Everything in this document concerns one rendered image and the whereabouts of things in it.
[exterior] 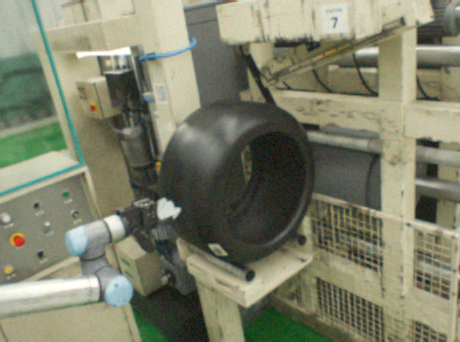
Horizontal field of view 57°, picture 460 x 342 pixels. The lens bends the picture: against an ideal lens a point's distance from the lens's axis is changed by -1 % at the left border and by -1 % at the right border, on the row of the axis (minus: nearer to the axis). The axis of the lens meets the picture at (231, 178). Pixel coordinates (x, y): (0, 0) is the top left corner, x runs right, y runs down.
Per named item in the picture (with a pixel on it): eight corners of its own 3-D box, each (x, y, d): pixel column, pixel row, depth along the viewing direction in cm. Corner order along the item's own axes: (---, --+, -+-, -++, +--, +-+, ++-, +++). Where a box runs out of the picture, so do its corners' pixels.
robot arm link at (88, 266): (95, 301, 118) (87, 266, 115) (80, 285, 127) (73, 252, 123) (121, 290, 123) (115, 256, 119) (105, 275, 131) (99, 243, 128)
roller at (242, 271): (188, 241, 174) (197, 238, 177) (189, 251, 176) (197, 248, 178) (246, 273, 149) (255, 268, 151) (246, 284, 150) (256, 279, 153)
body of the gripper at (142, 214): (159, 201, 129) (123, 214, 122) (163, 227, 132) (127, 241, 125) (146, 195, 135) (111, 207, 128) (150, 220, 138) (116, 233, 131)
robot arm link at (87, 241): (67, 254, 122) (61, 227, 119) (103, 241, 128) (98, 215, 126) (77, 264, 116) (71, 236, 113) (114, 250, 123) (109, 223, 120)
